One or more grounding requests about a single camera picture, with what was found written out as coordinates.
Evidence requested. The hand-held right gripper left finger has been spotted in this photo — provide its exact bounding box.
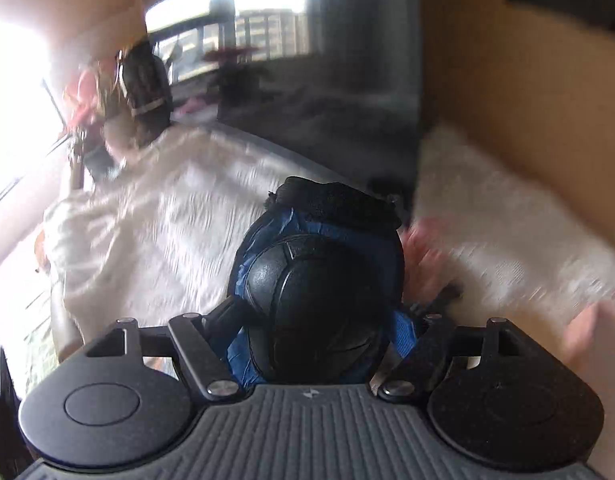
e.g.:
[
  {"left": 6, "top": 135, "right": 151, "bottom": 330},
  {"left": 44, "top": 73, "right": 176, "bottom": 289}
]
[{"left": 88, "top": 298, "right": 241, "bottom": 401}]

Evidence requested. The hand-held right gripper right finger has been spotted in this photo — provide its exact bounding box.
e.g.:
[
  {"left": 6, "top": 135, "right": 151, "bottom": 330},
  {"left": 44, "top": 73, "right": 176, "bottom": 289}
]
[{"left": 378, "top": 310, "right": 531, "bottom": 401}]

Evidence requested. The blue and black knee pad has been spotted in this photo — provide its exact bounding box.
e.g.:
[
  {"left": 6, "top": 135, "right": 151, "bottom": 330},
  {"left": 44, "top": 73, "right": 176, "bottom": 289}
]
[{"left": 228, "top": 176, "right": 418, "bottom": 392}]

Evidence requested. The white fringed blanket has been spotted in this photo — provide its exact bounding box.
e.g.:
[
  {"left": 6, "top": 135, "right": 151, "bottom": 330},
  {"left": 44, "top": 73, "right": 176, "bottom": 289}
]
[{"left": 35, "top": 122, "right": 615, "bottom": 361}]

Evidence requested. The dark grey sofa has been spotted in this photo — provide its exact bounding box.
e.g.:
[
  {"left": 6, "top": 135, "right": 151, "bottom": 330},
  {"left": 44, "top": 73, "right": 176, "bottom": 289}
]
[{"left": 215, "top": 0, "right": 424, "bottom": 196}]

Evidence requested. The black backpack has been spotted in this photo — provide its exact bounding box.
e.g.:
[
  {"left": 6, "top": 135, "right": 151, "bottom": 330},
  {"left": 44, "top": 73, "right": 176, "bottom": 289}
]
[{"left": 118, "top": 41, "right": 172, "bottom": 147}]

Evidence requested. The dark potted plant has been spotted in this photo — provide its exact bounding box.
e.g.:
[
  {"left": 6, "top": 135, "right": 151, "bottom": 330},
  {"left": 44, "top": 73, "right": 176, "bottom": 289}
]
[{"left": 205, "top": 44, "right": 271, "bottom": 108}]

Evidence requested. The red flower decoration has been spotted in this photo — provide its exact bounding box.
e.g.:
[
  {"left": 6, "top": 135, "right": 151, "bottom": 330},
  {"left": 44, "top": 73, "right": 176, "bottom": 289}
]
[{"left": 62, "top": 57, "right": 119, "bottom": 133}]

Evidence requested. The balcony railing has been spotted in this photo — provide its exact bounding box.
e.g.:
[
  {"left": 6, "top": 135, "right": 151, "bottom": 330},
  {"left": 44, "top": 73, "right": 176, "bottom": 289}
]
[{"left": 146, "top": 7, "right": 311, "bottom": 88}]

